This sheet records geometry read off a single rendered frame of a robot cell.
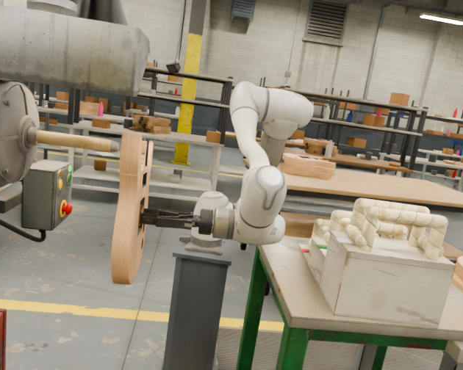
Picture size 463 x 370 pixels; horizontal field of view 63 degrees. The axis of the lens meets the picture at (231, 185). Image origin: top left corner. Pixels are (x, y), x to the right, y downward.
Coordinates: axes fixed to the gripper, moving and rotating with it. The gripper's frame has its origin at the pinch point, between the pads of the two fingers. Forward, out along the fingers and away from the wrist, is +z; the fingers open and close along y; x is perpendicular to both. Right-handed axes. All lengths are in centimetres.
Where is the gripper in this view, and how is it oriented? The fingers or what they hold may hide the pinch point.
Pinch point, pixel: (142, 215)
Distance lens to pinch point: 112.0
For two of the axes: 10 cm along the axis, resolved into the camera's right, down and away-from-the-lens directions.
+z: -9.9, -1.1, -1.1
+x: 1.2, -9.9, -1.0
